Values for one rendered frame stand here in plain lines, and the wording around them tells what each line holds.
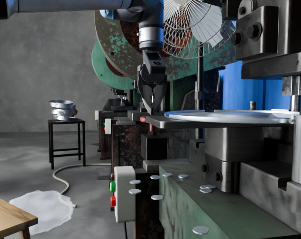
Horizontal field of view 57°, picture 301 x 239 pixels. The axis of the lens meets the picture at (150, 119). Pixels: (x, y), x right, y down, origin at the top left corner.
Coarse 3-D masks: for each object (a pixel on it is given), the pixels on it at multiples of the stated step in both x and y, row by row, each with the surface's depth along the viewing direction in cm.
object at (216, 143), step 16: (160, 128) 44; (176, 128) 44; (192, 128) 44; (208, 128) 55; (224, 128) 48; (240, 128) 48; (256, 128) 49; (208, 144) 55; (224, 144) 48; (240, 144) 48; (256, 144) 49; (208, 160) 55; (224, 160) 49; (240, 160) 49; (256, 160) 49; (208, 176) 55; (224, 176) 49
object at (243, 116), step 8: (168, 112) 58; (176, 112) 62; (184, 112) 64; (192, 112) 66; (200, 112) 66; (216, 112) 54; (224, 112) 54; (232, 112) 54; (240, 112) 54; (248, 112) 54; (256, 112) 54; (264, 112) 54; (272, 112) 63; (280, 112) 61; (288, 112) 60; (296, 112) 58; (192, 120) 44; (200, 120) 43; (208, 120) 42; (216, 120) 41; (224, 120) 40; (232, 120) 40; (240, 120) 40; (248, 120) 39; (256, 120) 39; (264, 120) 39; (272, 120) 39
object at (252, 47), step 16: (256, 0) 54; (272, 0) 50; (288, 0) 46; (240, 16) 58; (256, 16) 49; (272, 16) 48; (288, 16) 46; (240, 32) 54; (256, 32) 48; (272, 32) 48; (288, 32) 46; (240, 48) 55; (256, 48) 49; (272, 48) 48; (288, 48) 46
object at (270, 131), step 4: (268, 128) 57; (272, 128) 56; (276, 128) 54; (280, 128) 53; (284, 128) 52; (288, 128) 51; (292, 128) 50; (268, 132) 57; (272, 132) 56; (276, 132) 54; (280, 132) 53; (284, 132) 52; (288, 132) 51; (292, 132) 50; (264, 136) 58; (268, 136) 57; (272, 136) 56; (276, 136) 54; (280, 136) 53; (284, 136) 52; (288, 136) 51; (292, 136) 50; (284, 140) 52; (288, 140) 51
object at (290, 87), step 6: (288, 78) 54; (294, 78) 53; (300, 78) 53; (288, 84) 54; (294, 84) 54; (300, 84) 53; (282, 90) 56; (288, 90) 54; (294, 90) 54; (300, 90) 53
